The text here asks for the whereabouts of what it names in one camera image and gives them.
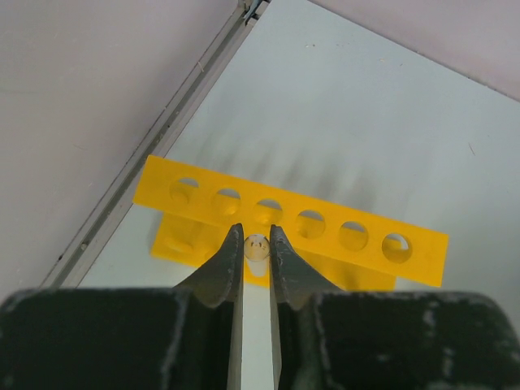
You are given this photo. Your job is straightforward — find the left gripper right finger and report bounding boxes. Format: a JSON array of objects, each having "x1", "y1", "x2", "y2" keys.
[{"x1": 269, "y1": 226, "x2": 519, "y2": 389}]

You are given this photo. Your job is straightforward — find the yellow test tube rack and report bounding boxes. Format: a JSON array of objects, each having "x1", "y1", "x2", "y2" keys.
[{"x1": 133, "y1": 156, "x2": 449, "y2": 291}]

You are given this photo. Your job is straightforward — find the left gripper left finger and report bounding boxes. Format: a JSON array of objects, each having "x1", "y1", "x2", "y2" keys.
[{"x1": 1, "y1": 224, "x2": 244, "y2": 389}]

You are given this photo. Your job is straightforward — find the clear glass test tube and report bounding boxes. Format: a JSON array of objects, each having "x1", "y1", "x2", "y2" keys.
[
  {"x1": 169, "y1": 177, "x2": 199, "y2": 208},
  {"x1": 211, "y1": 188, "x2": 241, "y2": 219},
  {"x1": 244, "y1": 234, "x2": 270, "y2": 287}
]

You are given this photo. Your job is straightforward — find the aluminium frame rail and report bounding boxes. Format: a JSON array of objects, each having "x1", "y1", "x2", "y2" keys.
[{"x1": 41, "y1": 1, "x2": 270, "y2": 288}]

